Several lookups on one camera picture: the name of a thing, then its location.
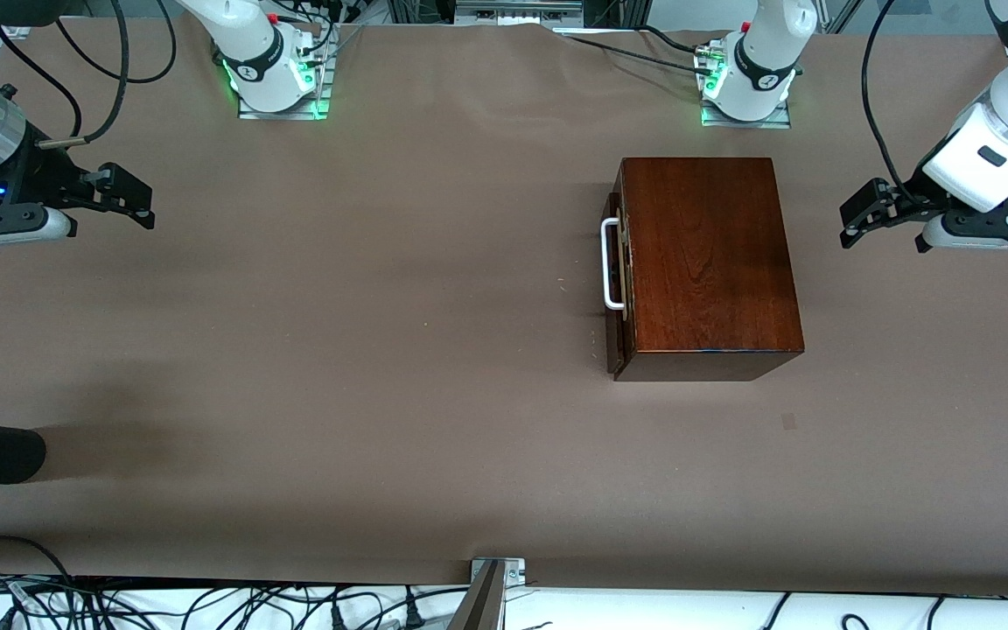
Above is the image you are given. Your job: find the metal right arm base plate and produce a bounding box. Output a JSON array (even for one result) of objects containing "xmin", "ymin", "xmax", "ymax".
[{"xmin": 237, "ymin": 24, "xmax": 335, "ymax": 122}]

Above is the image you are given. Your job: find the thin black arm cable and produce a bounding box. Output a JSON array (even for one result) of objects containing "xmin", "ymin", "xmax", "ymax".
[{"xmin": 0, "ymin": 22, "xmax": 84, "ymax": 133}]

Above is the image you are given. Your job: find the aluminium frame rack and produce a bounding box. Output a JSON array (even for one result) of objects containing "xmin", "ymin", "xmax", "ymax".
[{"xmin": 386, "ymin": 0, "xmax": 645, "ymax": 28}]

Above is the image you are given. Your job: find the wooden drawer with white handle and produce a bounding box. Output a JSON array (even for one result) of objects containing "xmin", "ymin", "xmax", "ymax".
[{"xmin": 600, "ymin": 192, "xmax": 638, "ymax": 377}]

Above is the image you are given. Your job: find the brown table cover sheet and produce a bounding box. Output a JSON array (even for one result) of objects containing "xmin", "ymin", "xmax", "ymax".
[{"xmin": 0, "ymin": 17, "xmax": 1008, "ymax": 598}]

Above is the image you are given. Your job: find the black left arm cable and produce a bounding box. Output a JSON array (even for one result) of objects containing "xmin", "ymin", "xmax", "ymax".
[{"xmin": 860, "ymin": 0, "xmax": 927, "ymax": 200}]

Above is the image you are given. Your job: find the dark brown wooden cabinet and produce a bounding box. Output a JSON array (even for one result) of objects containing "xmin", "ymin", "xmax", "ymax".
[{"xmin": 613, "ymin": 157, "xmax": 806, "ymax": 383}]

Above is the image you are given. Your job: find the black cable with metal ferrule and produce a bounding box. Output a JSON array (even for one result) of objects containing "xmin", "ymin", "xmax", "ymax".
[{"xmin": 36, "ymin": 0, "xmax": 131, "ymax": 146}]

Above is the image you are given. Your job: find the black cable on table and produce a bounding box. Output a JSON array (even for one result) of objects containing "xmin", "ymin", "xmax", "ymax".
[
  {"xmin": 638, "ymin": 25, "xmax": 724, "ymax": 59},
  {"xmin": 561, "ymin": 32, "xmax": 719, "ymax": 76}
]

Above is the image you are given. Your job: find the metal table leg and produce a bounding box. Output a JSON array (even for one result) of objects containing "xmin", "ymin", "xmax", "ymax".
[{"xmin": 447, "ymin": 557, "xmax": 528, "ymax": 630}]

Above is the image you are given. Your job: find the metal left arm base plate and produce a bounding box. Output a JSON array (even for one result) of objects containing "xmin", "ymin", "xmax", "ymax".
[{"xmin": 700, "ymin": 98, "xmax": 793, "ymax": 130}]

